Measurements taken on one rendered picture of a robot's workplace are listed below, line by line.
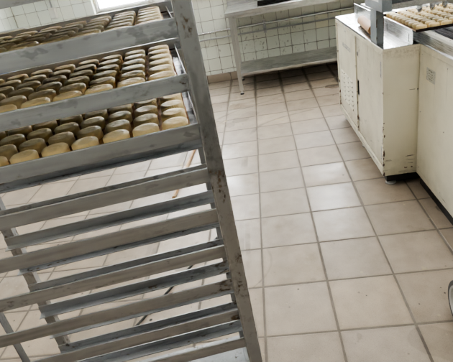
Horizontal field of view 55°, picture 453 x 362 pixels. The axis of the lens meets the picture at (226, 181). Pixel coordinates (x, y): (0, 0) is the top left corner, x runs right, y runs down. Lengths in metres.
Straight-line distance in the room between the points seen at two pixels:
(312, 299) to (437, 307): 0.51
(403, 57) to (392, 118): 0.34
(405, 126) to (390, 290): 1.00
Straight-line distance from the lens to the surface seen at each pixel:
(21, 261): 0.93
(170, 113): 0.88
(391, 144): 2.68
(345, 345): 1.86
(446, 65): 2.25
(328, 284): 2.11
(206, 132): 0.75
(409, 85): 2.58
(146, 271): 0.92
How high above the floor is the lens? 1.41
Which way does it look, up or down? 27 degrees down
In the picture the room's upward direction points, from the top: 11 degrees counter-clockwise
